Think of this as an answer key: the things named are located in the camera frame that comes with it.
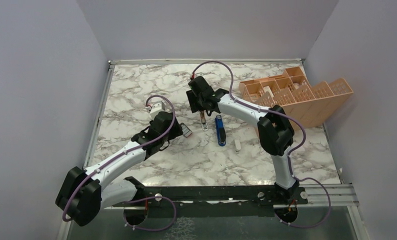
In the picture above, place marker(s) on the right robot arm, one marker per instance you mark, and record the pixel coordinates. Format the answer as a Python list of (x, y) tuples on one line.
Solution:
[(275, 131)]

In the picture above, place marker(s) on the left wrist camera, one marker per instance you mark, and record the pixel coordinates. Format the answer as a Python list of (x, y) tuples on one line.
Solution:
[(155, 109)]

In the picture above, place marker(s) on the small white brown eraser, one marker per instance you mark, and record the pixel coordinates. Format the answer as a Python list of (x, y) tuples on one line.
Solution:
[(203, 121)]

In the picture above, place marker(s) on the blue stapler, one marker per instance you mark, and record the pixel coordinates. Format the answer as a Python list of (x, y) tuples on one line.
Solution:
[(220, 131)]

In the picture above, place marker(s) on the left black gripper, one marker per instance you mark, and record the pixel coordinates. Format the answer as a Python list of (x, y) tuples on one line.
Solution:
[(176, 130)]

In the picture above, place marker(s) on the white tube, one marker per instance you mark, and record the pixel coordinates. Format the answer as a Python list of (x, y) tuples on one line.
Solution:
[(237, 145)]

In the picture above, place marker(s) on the staple box tray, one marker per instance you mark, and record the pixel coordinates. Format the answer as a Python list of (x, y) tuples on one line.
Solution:
[(186, 131)]

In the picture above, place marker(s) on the aluminium front frame rail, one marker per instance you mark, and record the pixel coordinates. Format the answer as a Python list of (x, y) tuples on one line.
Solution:
[(311, 195)]

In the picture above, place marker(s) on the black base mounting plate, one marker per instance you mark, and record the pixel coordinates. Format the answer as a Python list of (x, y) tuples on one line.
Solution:
[(153, 207)]

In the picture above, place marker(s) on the peach plastic desk organizer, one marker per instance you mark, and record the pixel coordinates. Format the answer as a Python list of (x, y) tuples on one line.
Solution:
[(310, 105)]

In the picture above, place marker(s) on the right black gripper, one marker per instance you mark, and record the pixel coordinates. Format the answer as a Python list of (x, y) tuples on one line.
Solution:
[(194, 107)]

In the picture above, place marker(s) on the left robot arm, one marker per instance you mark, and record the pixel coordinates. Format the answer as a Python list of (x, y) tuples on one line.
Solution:
[(80, 195)]

